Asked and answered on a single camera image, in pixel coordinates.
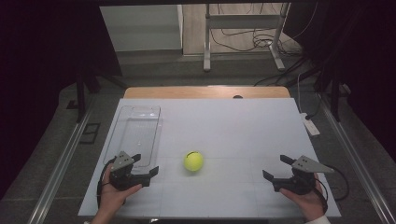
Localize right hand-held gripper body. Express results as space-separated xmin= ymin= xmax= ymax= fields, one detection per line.
xmin=280 ymin=154 xmax=335 ymax=197

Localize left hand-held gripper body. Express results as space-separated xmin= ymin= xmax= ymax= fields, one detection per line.
xmin=108 ymin=150 xmax=145 ymax=191

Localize clear plastic tray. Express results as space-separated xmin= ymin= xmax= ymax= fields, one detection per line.
xmin=102 ymin=105 xmax=163 ymax=175

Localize yellow tennis ball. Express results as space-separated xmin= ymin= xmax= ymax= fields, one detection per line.
xmin=182 ymin=150 xmax=205 ymax=173

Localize person's right hand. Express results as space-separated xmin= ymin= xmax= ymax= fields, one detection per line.
xmin=278 ymin=173 xmax=327 ymax=223

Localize person's left hand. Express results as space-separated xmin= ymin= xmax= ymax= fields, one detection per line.
xmin=98 ymin=163 xmax=144 ymax=217

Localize white power strip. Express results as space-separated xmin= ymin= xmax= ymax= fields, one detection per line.
xmin=299 ymin=112 xmax=321 ymax=137

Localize white table board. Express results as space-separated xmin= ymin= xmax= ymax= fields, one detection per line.
xmin=78 ymin=97 xmax=343 ymax=218

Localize black metal stand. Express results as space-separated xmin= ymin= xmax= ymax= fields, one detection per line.
xmin=313 ymin=68 xmax=353 ymax=123
xmin=65 ymin=66 xmax=129 ymax=124

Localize dark curtain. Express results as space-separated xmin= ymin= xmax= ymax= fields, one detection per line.
xmin=0 ymin=0 xmax=123 ymax=200
xmin=282 ymin=0 xmax=396 ymax=163

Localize white cabinet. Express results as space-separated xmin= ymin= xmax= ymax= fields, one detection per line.
xmin=99 ymin=4 xmax=184 ymax=52

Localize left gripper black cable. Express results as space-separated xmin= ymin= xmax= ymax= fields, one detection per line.
xmin=95 ymin=157 xmax=117 ymax=209

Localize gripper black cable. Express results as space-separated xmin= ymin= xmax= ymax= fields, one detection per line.
xmin=95 ymin=157 xmax=117 ymax=209
xmin=313 ymin=164 xmax=350 ymax=215

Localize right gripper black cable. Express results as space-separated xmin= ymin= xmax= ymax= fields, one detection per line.
xmin=313 ymin=164 xmax=350 ymax=215

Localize black plug cable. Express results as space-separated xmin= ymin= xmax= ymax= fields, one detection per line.
xmin=304 ymin=92 xmax=323 ymax=121

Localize metal floor rail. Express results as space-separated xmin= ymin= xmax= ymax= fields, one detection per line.
xmin=317 ymin=92 xmax=396 ymax=224
xmin=26 ymin=105 xmax=95 ymax=224

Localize white cable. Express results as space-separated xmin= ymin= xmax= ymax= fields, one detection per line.
xmin=296 ymin=72 xmax=304 ymax=115

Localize black floor cables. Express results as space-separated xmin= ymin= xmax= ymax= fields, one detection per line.
xmin=253 ymin=57 xmax=313 ymax=88

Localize tangle of black cables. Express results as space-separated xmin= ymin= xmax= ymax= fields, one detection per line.
xmin=209 ymin=3 xmax=319 ymax=58

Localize white metal desk frame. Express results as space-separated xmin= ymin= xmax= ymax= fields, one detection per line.
xmin=203 ymin=3 xmax=291 ymax=73

